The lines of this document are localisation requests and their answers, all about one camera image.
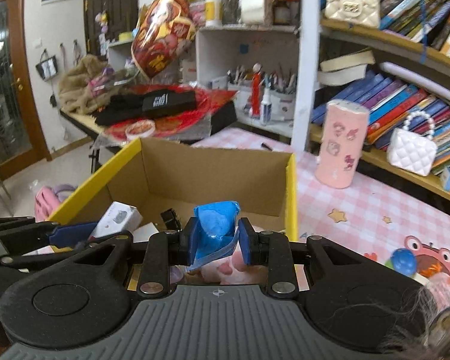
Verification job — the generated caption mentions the pen cups with brushes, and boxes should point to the pen cups with brushes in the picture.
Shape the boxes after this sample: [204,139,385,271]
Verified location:
[227,64,299,115]

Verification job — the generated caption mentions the pink cylindrical container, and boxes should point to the pink cylindrical container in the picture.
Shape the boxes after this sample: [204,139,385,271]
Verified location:
[315,99,370,189]

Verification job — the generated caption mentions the blue plastic wrapper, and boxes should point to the blue plastic wrapper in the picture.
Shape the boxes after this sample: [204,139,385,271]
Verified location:
[185,199,241,272]

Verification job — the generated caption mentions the row of blue books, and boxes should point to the row of blue books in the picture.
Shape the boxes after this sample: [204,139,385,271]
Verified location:
[311,71,450,169]

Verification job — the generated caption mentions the black box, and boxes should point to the black box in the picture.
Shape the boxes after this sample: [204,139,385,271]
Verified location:
[142,89,197,118]

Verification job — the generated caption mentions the white cubby shelf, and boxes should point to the white cubby shelf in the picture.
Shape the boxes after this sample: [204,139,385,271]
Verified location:
[195,24,301,139]

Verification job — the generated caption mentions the red foil snack bag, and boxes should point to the red foil snack bag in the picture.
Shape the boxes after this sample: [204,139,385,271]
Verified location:
[131,0,197,81]

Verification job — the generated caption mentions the white bottle yellow label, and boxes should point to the white bottle yellow label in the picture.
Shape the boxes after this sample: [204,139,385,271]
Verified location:
[204,0,224,27]

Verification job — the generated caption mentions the white charger plug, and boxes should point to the white charger plug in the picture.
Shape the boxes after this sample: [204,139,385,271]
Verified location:
[92,201,143,242]

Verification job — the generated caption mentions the row of colourful books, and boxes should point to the row of colourful books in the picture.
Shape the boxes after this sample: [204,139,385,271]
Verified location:
[371,0,450,64]

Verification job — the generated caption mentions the pink backpack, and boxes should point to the pink backpack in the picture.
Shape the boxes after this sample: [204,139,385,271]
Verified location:
[34,184,76,222]

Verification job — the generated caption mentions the black binder clip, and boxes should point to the black binder clip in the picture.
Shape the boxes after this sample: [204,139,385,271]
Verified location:
[160,208,182,233]

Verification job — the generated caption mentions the white rolled paper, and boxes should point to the white rolled paper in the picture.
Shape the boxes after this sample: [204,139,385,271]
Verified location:
[382,62,450,109]

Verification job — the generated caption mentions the red white figurine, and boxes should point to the red white figurine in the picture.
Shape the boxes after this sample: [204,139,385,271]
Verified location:
[249,64,263,119]

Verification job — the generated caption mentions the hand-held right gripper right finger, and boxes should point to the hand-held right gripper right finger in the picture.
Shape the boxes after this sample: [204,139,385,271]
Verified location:
[239,218,361,297]

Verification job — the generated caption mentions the white shelf post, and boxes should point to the white shelf post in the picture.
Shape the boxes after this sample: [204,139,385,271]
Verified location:
[290,0,321,154]

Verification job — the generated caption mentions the yellow cardboard box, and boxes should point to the yellow cardboard box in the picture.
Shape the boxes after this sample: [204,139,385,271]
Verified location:
[47,137,299,293]

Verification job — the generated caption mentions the wooden glass door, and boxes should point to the wooden glass door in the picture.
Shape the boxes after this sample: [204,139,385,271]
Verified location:
[0,0,51,181]

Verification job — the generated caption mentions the dark door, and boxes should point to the dark door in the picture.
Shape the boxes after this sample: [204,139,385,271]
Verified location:
[83,0,139,62]

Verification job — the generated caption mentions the grey plush toy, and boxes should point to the grey plush toy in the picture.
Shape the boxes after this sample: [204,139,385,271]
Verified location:
[379,283,450,360]

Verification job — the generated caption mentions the pink pig plush toy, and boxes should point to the pink pig plush toy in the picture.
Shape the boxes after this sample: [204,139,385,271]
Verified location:
[169,225,289,289]

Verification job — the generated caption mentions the white quilted handbag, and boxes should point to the white quilted handbag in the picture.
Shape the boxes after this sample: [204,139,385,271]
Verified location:
[386,110,437,177]

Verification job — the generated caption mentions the white glue bottle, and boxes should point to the white glue bottle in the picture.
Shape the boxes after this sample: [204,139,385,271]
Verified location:
[260,88,272,126]

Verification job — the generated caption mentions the small white box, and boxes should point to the small white box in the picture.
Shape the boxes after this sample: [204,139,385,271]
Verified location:
[132,222,162,244]

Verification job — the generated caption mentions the pink tape roll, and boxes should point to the pink tape roll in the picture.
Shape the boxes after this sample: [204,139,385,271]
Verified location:
[125,119,156,141]

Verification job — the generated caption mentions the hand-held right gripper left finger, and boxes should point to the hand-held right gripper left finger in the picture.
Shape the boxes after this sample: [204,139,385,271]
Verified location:
[73,217,199,298]

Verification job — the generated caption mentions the pink checked printed tablecloth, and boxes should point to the pink checked printed tablecloth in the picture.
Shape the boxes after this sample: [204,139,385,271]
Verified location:
[191,127,450,297]

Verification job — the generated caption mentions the hanging wall pouch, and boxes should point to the hanging wall pouch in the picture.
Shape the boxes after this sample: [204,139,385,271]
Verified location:
[35,49,58,81]

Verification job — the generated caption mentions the green frog toy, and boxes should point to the green frog toy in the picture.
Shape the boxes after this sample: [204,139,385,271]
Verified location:
[382,248,417,276]

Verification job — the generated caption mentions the brown plush blanket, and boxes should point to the brown plush blanket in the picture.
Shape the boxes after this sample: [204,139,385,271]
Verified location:
[58,54,136,115]

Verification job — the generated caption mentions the wooden bookshelf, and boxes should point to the wooden bookshelf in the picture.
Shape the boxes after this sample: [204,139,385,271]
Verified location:
[309,0,450,211]

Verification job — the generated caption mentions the black foam block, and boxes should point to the black foam block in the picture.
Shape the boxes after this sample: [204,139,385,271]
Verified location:
[210,101,238,134]

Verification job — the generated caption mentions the blue hanging string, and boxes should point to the blue hanging string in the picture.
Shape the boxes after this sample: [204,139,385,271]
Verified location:
[416,0,430,64]

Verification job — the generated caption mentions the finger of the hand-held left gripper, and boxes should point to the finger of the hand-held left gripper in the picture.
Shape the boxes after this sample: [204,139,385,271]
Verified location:
[0,242,98,271]
[0,217,98,248]

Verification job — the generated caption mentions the old worn books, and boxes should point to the old worn books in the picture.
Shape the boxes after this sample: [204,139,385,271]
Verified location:
[319,49,376,87]

